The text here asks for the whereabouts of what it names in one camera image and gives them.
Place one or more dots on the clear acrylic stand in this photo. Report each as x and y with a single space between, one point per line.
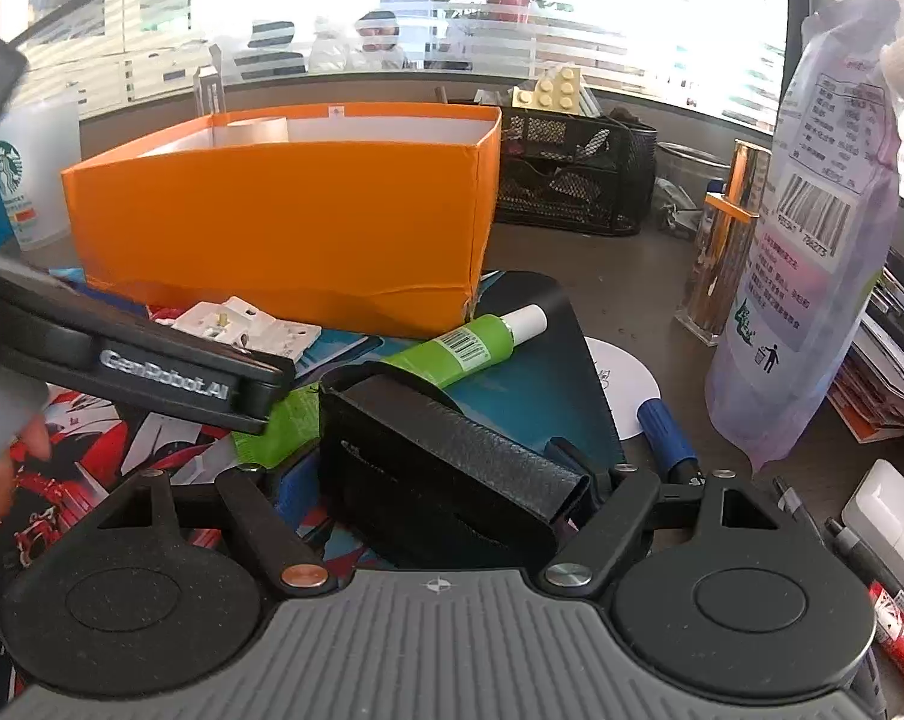
210 86

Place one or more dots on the red marker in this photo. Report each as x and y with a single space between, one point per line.
901 630

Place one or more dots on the black marker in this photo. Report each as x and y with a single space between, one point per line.
860 559

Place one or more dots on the orange cardboard box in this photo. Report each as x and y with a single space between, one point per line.
287 232

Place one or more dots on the white round paper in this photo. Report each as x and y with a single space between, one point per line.
624 382

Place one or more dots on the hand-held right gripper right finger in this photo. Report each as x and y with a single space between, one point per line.
617 517

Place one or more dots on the purple spout pouch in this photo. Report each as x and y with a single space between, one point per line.
804 255

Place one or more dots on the black mesh desk organizer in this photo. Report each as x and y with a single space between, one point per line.
572 180

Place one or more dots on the white stepped plastic part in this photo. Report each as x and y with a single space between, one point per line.
249 326

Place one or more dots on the blue marker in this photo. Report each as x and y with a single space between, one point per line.
665 435

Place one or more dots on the green tube with white cap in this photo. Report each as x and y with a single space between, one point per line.
459 349

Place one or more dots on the stack of magazines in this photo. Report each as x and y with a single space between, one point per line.
886 367

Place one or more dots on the colourful printed mat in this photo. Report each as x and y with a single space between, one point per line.
84 465

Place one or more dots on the frosted cup with green logo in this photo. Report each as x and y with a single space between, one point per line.
35 180

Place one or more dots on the green packet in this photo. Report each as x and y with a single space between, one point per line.
287 427

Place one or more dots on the white rectangular case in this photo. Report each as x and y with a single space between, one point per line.
890 506

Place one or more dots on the black leather case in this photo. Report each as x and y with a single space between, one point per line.
437 465

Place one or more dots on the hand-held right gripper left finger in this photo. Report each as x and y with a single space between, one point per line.
249 510

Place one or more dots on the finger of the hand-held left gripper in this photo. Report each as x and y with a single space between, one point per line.
264 397

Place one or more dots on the black pen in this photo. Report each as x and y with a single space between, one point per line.
793 506

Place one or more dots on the silver mesh cup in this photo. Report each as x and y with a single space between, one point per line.
688 172

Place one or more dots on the yellow toy brick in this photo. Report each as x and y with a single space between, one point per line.
548 91

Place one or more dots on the gold bottle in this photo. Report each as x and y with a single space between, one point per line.
722 255

